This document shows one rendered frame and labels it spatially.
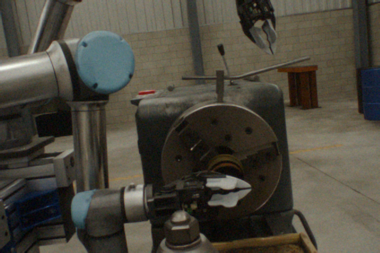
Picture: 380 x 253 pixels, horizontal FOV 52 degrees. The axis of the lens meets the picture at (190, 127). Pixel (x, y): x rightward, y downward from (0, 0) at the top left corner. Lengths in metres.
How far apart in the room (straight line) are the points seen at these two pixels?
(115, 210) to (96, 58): 0.30
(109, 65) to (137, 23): 10.47
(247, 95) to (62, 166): 0.59
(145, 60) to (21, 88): 10.37
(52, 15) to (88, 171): 0.57
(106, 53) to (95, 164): 0.28
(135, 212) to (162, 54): 10.37
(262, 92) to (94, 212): 0.62
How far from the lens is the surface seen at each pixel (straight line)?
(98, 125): 0.90
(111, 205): 0.79
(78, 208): 0.81
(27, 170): 1.27
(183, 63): 11.13
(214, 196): 0.82
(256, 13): 1.04
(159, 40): 11.11
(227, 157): 0.91
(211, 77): 1.02
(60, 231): 1.30
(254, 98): 1.16
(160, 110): 1.15
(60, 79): 0.74
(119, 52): 0.75
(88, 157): 0.90
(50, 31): 1.32
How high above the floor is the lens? 1.34
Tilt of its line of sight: 9 degrees down
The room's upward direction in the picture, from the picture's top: 7 degrees counter-clockwise
